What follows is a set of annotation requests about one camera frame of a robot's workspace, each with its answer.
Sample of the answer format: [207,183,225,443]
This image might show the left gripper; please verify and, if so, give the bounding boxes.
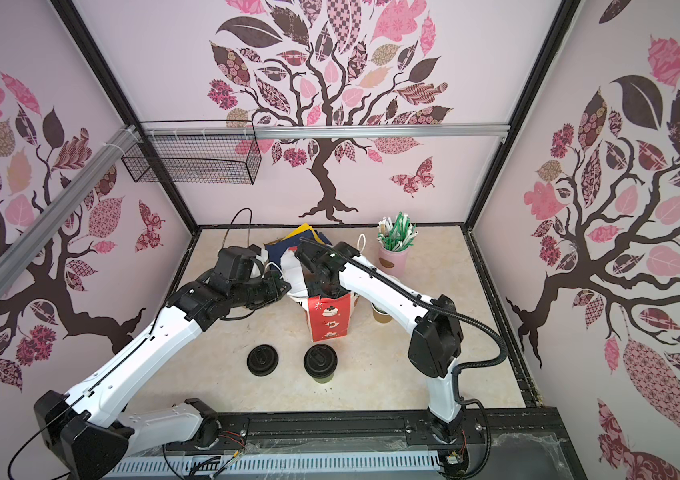
[230,270,291,309]

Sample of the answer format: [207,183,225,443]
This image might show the white red paper bag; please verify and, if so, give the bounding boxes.
[279,248,360,342]

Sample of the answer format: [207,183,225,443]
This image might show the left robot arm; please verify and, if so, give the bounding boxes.
[34,245,291,479]

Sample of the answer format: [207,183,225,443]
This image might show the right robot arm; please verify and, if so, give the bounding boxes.
[295,239,508,444]

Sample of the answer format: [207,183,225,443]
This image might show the navy napkin stack box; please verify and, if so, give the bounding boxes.
[265,224,331,265]

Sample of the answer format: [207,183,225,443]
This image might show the pink straw holder cup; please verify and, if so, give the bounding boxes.
[377,246,409,277]

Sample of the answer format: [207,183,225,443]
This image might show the stack of paper cups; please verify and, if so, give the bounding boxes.
[371,304,393,324]

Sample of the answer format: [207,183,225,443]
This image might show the stack of black lids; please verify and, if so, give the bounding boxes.
[246,344,279,377]

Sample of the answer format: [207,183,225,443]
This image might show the black wire basket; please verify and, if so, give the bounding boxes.
[121,120,262,185]

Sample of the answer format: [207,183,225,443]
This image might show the aluminium rail back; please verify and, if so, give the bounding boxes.
[143,123,510,140]

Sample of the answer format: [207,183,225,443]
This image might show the aluminium rail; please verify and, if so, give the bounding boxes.
[143,123,510,140]
[0,126,138,298]

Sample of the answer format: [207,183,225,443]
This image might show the white cable duct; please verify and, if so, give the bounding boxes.
[106,451,441,479]

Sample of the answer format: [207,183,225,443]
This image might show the aluminium rail left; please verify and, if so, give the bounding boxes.
[0,126,138,298]

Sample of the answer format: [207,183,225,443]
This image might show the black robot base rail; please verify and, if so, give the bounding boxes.
[120,406,585,479]

